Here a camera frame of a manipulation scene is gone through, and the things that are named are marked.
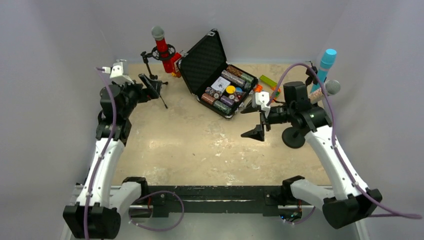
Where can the blue microphone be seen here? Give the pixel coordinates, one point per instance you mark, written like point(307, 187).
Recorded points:
point(326, 62)

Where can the silver glitter microphone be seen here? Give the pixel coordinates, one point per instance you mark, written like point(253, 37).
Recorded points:
point(331, 87)

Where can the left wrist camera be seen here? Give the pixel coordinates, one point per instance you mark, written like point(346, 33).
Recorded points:
point(118, 72)

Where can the orange curved toy track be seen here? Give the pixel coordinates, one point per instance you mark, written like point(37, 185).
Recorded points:
point(259, 88)

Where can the yellow chip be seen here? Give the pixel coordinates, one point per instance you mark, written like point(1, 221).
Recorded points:
point(230, 89)

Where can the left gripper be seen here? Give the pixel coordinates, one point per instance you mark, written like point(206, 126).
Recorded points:
point(145, 88)

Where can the red toy block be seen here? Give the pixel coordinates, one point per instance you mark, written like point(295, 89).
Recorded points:
point(175, 69)

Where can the white card deck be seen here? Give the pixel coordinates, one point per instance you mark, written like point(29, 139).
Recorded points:
point(220, 84)

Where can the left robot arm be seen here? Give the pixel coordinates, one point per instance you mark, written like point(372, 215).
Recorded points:
point(97, 212)

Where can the red microphone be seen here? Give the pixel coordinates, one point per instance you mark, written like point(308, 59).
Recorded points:
point(162, 48)

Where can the black round-base mic stand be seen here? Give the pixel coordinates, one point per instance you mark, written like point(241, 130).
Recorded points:
point(292, 138)

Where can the tripod stand with shock mount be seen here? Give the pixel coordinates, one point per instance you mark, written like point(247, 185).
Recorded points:
point(153, 54)

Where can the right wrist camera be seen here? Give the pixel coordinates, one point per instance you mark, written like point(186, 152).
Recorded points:
point(260, 102)

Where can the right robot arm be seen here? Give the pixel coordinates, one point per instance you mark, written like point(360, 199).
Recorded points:
point(350, 198)

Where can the black poker chip case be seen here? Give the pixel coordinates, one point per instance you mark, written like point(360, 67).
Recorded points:
point(203, 64)

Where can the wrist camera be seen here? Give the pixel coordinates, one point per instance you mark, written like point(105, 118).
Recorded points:
point(118, 72)
point(260, 102)

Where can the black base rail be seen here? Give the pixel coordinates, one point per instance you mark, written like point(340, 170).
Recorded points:
point(266, 200)

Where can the green toy brick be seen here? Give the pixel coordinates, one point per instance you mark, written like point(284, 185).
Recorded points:
point(266, 80)

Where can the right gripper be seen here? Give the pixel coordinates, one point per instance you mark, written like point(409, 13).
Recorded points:
point(263, 118)

